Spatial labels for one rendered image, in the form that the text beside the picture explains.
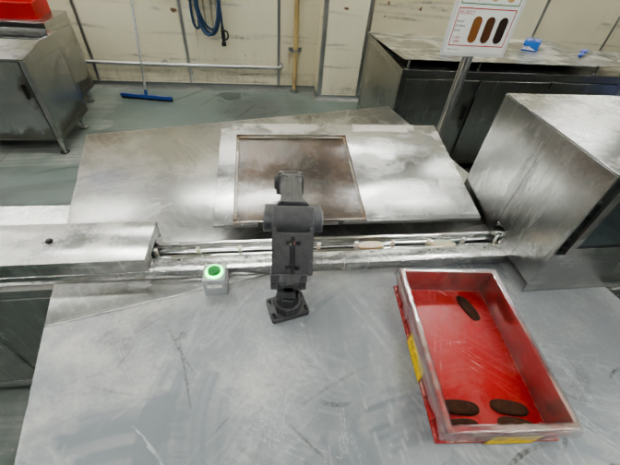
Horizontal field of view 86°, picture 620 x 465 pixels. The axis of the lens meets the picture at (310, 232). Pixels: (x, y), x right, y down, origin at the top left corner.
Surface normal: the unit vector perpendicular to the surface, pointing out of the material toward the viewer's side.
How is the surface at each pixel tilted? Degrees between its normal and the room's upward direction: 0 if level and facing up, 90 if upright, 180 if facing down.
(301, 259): 55
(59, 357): 0
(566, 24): 90
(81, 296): 0
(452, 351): 0
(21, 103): 90
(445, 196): 10
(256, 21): 90
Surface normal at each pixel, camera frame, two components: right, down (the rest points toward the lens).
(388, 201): 0.09, -0.59
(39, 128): 0.11, 0.69
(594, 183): -0.99, 0.04
